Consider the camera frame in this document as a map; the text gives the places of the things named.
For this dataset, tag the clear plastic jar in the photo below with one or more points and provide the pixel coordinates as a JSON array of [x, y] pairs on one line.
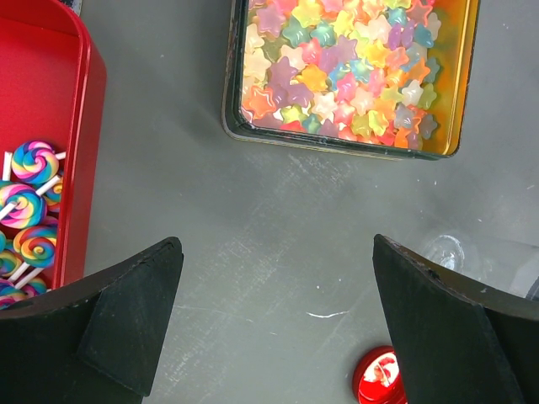
[[446, 251]]

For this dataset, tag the red tin with lollipops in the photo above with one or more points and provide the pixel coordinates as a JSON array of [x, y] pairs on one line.
[[53, 81]]

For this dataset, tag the red jar lid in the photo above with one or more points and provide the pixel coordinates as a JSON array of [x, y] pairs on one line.
[[377, 378]]

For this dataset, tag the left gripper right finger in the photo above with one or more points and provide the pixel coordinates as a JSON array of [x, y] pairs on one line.
[[457, 340]]

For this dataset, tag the golden tin with star candies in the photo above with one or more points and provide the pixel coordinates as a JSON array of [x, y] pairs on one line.
[[385, 79]]

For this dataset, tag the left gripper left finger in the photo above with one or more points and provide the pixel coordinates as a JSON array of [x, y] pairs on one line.
[[97, 340]]

